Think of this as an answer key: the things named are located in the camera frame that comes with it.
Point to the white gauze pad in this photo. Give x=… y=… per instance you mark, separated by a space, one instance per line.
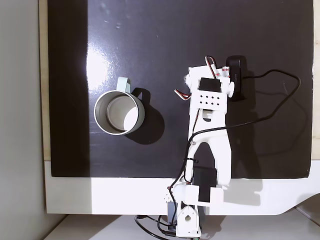
x=186 y=80

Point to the white mounting tape red print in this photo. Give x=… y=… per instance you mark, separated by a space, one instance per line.
x=222 y=72

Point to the black table mat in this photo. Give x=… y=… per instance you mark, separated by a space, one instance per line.
x=175 y=37

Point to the pale green mug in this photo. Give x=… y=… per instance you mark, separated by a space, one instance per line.
x=117 y=112

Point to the grey table clamp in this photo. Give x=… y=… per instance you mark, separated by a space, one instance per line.
x=172 y=211

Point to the black oval camera box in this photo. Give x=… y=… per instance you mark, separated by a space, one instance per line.
x=236 y=75

